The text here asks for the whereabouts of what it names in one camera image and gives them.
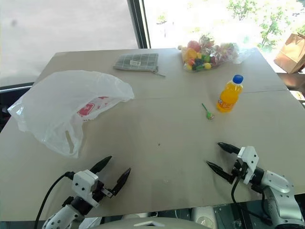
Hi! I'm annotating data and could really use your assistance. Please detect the orange soda bottle blue cap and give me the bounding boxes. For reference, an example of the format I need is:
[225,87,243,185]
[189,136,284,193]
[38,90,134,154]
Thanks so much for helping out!
[216,74,244,114]

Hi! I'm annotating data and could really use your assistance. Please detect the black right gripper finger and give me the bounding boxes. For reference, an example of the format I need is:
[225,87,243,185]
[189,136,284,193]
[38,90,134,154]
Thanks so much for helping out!
[206,160,234,184]
[217,142,241,155]

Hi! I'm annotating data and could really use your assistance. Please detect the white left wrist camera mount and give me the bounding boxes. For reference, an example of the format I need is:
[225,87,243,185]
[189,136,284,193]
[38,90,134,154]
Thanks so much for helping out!
[71,169,100,208]

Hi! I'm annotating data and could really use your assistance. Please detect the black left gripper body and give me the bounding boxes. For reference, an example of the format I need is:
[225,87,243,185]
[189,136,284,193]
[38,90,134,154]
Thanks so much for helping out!
[94,173,118,203]

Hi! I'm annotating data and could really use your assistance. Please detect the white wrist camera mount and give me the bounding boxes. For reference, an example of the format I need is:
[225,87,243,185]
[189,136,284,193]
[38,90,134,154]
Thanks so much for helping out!
[236,146,260,185]
[71,169,100,208]

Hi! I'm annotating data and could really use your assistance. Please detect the brown paper bag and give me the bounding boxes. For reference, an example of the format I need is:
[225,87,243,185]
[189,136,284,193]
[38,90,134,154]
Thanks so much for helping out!
[274,32,305,74]

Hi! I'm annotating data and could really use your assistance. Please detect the green checked fabric pouch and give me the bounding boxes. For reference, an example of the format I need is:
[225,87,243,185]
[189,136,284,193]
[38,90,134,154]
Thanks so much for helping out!
[112,53,166,77]

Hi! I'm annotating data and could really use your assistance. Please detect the black window frame post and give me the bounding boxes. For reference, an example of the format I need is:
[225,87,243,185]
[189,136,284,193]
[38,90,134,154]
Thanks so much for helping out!
[126,0,152,50]

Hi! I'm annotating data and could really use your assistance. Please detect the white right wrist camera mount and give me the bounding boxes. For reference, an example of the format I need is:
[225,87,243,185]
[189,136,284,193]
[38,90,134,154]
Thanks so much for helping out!
[236,146,260,185]

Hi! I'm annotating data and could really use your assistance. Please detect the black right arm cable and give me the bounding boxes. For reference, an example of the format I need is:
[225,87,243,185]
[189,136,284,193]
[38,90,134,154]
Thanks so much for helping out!
[231,176,272,225]

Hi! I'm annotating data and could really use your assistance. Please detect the green stick lollipop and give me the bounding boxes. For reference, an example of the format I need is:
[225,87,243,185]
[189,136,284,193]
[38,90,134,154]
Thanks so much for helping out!
[201,103,215,121]

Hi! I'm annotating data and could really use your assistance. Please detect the white plastic shopping bag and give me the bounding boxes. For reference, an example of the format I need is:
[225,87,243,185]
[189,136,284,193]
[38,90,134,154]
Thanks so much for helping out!
[7,70,135,159]

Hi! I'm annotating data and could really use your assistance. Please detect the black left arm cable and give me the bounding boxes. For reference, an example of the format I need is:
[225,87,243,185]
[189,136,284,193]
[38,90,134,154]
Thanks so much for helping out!
[34,171,75,229]

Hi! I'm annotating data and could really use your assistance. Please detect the clear bag of toy fruit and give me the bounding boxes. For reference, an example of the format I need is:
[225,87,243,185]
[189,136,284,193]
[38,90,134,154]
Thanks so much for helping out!
[178,33,253,72]

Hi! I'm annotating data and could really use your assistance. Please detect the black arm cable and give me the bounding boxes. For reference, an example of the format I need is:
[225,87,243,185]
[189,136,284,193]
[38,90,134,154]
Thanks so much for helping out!
[231,176,272,225]
[34,171,75,229]

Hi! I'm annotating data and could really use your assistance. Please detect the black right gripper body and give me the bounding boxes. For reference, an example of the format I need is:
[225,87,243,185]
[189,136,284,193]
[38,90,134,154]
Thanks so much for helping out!
[230,159,250,185]

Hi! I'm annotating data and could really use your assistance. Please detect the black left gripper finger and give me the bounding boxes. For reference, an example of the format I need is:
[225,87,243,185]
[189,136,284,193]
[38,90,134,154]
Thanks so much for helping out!
[111,167,132,197]
[89,156,113,177]

